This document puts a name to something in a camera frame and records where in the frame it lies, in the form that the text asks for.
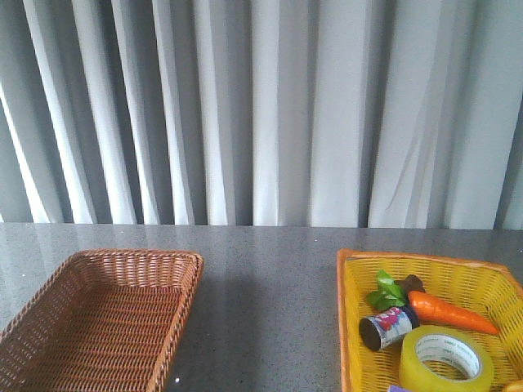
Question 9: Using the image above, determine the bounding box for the brown wicker basket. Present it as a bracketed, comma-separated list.
[1, 249, 204, 391]

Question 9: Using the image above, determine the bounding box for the grey white pleated curtain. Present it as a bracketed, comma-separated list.
[1, 1, 522, 229]

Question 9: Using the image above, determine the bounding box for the purple flat item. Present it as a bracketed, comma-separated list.
[387, 385, 412, 392]

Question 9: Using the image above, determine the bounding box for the yellow orange plastic basket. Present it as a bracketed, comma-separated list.
[337, 248, 522, 391]

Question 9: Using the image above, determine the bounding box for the orange round item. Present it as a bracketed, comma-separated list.
[502, 380, 523, 392]

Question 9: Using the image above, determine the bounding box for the orange toy carrot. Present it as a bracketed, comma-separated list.
[408, 291, 499, 335]

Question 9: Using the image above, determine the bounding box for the brown toy animal figure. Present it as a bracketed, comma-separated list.
[395, 274, 426, 296]

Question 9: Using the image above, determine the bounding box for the yellow packing tape roll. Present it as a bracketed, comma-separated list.
[399, 325, 494, 391]

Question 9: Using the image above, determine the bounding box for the green toy leafy vegetable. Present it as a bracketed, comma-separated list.
[366, 269, 408, 311]

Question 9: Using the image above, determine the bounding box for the small labelled black-lid jar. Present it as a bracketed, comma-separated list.
[359, 306, 420, 351]

